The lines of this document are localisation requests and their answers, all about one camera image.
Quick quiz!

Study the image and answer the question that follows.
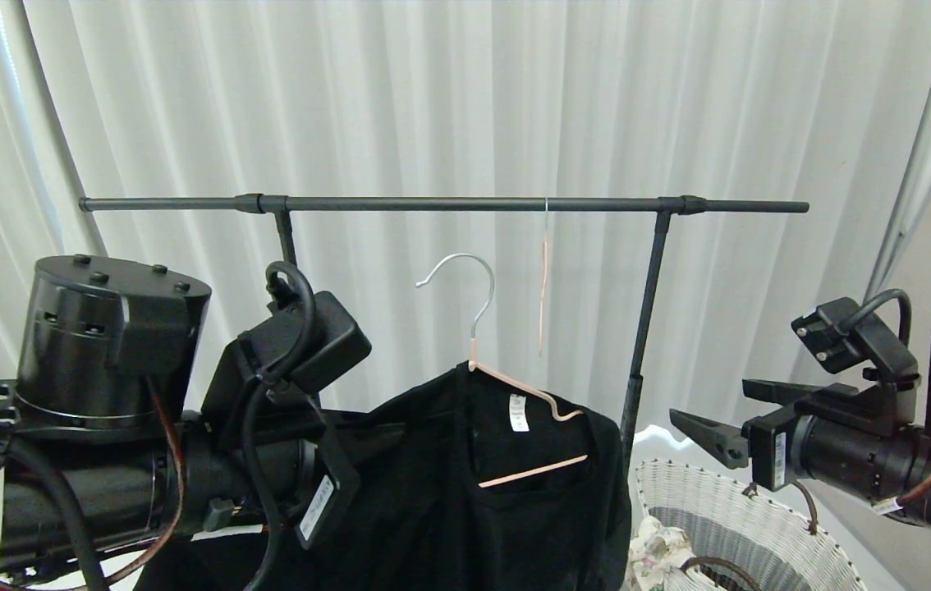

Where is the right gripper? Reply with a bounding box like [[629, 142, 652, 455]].
[[669, 379, 931, 549]]

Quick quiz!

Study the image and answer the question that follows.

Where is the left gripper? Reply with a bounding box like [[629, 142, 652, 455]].
[[0, 409, 361, 577]]

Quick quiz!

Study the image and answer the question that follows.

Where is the black garment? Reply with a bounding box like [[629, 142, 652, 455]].
[[133, 361, 632, 591]]

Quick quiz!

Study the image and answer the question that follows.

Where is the pink clothes hanger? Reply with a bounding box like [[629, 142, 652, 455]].
[[537, 199, 551, 355], [416, 253, 589, 489]]

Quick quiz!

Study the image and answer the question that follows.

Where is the white laundry basket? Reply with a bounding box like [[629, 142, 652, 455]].
[[634, 458, 869, 591]]

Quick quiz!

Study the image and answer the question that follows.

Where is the black clothes rack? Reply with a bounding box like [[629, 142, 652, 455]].
[[78, 194, 809, 473]]

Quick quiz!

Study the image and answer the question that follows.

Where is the cream printed garment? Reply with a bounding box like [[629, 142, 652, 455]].
[[626, 515, 695, 591]]

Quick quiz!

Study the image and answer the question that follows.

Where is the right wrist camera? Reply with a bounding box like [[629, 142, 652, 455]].
[[791, 295, 922, 403]]

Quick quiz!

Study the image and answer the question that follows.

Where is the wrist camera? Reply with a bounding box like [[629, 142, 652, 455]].
[[201, 261, 374, 456], [791, 295, 922, 403]]

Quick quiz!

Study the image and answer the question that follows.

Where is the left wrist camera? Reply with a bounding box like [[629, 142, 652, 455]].
[[201, 261, 374, 456]]

